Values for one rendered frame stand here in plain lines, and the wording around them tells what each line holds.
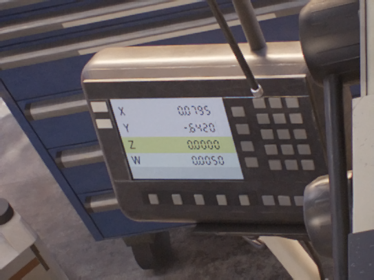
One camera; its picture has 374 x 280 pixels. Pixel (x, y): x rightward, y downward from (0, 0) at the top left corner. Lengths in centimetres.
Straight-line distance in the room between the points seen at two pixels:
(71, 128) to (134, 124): 118
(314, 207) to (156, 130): 86
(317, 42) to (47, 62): 197
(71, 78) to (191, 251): 62
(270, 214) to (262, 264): 146
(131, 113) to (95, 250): 168
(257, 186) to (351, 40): 88
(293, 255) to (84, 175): 118
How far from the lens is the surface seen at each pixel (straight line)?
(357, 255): 117
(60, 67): 336
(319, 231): 145
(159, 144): 231
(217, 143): 227
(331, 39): 141
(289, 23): 321
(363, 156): 124
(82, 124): 347
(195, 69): 224
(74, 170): 358
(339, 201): 136
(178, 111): 227
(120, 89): 228
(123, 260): 391
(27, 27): 327
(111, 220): 368
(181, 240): 388
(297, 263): 246
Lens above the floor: 277
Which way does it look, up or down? 43 degrees down
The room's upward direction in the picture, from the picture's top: 30 degrees counter-clockwise
